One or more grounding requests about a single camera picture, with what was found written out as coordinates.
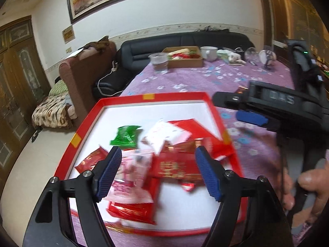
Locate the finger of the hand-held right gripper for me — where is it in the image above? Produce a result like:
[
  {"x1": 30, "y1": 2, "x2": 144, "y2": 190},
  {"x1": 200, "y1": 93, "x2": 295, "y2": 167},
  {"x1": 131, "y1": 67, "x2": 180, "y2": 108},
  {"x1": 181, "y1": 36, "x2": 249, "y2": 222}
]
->
[
  {"x1": 212, "y1": 90, "x2": 251, "y2": 108},
  {"x1": 236, "y1": 109, "x2": 269, "y2": 127}
]

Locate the dark patterned cloth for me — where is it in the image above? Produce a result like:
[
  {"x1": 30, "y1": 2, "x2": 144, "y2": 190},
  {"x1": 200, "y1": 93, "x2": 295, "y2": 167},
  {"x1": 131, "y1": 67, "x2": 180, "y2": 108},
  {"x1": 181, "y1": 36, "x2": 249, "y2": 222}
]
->
[{"x1": 82, "y1": 36, "x2": 110, "y2": 54}]

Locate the dark red snack packet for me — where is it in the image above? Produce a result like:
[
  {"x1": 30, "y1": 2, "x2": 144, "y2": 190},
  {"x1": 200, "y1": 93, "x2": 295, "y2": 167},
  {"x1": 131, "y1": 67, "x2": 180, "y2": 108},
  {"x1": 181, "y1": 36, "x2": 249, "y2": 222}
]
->
[{"x1": 74, "y1": 147, "x2": 110, "y2": 174}]

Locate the white pink-edged snack packet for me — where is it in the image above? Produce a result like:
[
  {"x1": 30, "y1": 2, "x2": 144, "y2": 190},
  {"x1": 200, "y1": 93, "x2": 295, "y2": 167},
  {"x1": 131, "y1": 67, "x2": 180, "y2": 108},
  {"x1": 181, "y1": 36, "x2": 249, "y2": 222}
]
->
[{"x1": 142, "y1": 120, "x2": 189, "y2": 155}]

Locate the red gold-print snack packet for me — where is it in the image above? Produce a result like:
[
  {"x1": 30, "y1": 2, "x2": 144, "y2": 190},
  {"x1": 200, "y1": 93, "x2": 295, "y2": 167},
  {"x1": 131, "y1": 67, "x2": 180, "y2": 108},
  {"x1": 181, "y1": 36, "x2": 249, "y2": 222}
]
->
[{"x1": 149, "y1": 157, "x2": 206, "y2": 182}]

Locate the bright red snack packet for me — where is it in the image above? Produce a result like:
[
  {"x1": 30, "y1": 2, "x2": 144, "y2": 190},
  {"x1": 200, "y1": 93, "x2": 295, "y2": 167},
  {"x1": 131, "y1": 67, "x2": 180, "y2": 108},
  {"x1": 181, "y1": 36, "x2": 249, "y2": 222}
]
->
[{"x1": 168, "y1": 118, "x2": 234, "y2": 160}]

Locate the wooden glass door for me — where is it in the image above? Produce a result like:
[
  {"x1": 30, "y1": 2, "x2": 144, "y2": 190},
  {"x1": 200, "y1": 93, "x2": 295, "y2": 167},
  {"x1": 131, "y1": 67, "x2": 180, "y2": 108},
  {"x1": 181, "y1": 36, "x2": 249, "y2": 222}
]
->
[{"x1": 0, "y1": 15, "x2": 52, "y2": 183}]

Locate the frosted glass panel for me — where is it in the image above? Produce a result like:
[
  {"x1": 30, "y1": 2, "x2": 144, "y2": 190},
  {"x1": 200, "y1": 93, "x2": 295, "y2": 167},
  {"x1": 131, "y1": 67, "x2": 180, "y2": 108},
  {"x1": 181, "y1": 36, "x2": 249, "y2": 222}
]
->
[{"x1": 265, "y1": 0, "x2": 329, "y2": 70}]

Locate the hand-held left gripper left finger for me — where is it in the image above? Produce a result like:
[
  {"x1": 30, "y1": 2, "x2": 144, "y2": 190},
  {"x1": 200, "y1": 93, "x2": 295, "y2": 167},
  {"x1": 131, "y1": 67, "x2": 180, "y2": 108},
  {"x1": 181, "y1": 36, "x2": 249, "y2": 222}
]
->
[{"x1": 22, "y1": 146, "x2": 123, "y2": 247}]

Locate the green snack packet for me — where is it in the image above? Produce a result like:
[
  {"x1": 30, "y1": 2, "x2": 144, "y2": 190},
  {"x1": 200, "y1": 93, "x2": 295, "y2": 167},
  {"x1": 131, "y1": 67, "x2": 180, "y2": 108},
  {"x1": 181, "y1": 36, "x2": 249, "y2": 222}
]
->
[{"x1": 110, "y1": 125, "x2": 142, "y2": 148}]

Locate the white cup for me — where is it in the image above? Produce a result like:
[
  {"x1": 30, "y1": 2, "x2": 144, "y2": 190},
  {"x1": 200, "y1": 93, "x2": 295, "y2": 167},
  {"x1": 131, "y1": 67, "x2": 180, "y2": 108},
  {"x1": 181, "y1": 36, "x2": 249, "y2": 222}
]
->
[{"x1": 200, "y1": 46, "x2": 218, "y2": 61}]

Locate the red white cardboard tray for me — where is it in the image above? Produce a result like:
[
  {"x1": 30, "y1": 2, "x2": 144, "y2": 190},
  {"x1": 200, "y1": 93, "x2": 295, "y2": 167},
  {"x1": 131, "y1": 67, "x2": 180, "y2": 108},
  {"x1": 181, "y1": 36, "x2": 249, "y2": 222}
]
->
[{"x1": 55, "y1": 92, "x2": 246, "y2": 237}]

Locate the white cable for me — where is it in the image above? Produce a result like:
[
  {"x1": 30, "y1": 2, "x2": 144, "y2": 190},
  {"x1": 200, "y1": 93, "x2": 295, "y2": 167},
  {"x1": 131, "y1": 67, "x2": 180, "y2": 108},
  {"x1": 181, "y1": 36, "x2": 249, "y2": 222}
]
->
[{"x1": 93, "y1": 62, "x2": 129, "y2": 96}]

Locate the black leather sofa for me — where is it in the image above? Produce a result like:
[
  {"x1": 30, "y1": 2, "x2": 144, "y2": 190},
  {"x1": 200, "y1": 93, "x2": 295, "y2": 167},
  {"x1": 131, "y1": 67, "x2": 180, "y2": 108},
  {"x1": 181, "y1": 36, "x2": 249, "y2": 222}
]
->
[{"x1": 94, "y1": 32, "x2": 255, "y2": 99}]

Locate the pink snack packet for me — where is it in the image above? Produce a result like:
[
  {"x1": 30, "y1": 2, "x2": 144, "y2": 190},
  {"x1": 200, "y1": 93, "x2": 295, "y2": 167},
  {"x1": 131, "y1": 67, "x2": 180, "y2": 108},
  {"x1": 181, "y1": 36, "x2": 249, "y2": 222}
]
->
[{"x1": 104, "y1": 150, "x2": 155, "y2": 204}]

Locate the person's right hand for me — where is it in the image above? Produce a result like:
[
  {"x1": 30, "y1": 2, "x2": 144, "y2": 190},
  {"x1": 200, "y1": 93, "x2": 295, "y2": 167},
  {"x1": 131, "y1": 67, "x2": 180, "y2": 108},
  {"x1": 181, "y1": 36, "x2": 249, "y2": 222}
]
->
[{"x1": 279, "y1": 169, "x2": 329, "y2": 227}]

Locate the clear plastic cup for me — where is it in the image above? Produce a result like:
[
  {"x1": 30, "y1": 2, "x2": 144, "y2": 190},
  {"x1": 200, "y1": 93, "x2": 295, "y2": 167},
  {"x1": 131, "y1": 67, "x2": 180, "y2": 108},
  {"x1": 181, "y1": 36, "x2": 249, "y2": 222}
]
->
[{"x1": 148, "y1": 52, "x2": 169, "y2": 74}]

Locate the grey phone stand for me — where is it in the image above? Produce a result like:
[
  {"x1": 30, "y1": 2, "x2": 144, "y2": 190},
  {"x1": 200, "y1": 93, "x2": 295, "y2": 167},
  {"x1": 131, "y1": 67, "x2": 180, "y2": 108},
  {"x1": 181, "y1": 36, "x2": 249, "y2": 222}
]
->
[{"x1": 264, "y1": 51, "x2": 275, "y2": 72}]

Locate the brown armchair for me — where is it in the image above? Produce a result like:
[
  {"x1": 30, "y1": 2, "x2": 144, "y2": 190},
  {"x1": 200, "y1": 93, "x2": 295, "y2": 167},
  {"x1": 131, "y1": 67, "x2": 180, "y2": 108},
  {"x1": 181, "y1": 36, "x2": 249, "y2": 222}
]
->
[{"x1": 59, "y1": 37, "x2": 117, "y2": 119}]

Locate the small gold wall plaque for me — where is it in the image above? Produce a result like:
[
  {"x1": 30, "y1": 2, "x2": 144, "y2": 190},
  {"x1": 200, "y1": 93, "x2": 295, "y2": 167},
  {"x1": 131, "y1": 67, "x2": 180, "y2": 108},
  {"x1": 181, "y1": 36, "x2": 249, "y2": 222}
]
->
[{"x1": 62, "y1": 26, "x2": 75, "y2": 44}]

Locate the patterned brown blanket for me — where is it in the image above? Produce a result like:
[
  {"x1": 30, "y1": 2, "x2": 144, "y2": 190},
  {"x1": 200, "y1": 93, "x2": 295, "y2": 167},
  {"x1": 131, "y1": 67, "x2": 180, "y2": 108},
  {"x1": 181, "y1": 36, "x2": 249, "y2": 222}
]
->
[{"x1": 32, "y1": 78, "x2": 78, "y2": 129}]

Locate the small red foil candy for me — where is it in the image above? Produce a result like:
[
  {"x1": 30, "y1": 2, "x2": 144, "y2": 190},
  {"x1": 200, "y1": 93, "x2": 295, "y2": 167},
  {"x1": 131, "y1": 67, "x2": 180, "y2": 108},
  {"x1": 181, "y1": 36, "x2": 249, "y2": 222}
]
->
[{"x1": 180, "y1": 181, "x2": 198, "y2": 192}]

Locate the white plush toy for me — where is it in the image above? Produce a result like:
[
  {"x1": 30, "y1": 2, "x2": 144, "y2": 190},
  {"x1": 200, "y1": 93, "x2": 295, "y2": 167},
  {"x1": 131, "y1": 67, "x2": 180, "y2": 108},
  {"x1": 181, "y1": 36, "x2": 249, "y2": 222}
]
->
[{"x1": 227, "y1": 53, "x2": 246, "y2": 65}]

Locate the cardboard box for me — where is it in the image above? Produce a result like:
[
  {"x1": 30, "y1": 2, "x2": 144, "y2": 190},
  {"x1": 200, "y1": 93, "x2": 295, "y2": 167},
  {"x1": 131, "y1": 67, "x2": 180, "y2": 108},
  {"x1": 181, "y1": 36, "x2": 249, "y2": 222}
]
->
[{"x1": 162, "y1": 46, "x2": 203, "y2": 69}]

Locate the clear drinking glass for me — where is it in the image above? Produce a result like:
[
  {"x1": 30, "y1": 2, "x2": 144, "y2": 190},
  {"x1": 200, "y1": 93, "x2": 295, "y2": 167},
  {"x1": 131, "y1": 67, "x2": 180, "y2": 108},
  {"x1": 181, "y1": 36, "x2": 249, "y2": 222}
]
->
[{"x1": 244, "y1": 47, "x2": 257, "y2": 62}]

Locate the purple floral tablecloth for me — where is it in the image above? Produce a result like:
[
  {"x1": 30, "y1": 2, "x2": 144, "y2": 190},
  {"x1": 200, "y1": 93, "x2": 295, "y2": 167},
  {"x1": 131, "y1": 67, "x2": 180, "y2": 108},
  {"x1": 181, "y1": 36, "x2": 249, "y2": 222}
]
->
[{"x1": 69, "y1": 57, "x2": 329, "y2": 247}]

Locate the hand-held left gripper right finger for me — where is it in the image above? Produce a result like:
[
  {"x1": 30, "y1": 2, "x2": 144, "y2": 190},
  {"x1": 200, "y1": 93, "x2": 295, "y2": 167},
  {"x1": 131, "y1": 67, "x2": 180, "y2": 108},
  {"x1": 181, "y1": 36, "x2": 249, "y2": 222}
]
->
[{"x1": 195, "y1": 145, "x2": 293, "y2": 247}]

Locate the glossy red snack packet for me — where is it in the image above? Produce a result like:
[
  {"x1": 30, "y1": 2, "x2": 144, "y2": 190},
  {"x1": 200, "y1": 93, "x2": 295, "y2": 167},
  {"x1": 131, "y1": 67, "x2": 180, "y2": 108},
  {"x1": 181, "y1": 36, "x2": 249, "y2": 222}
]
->
[{"x1": 107, "y1": 177, "x2": 161, "y2": 224}]

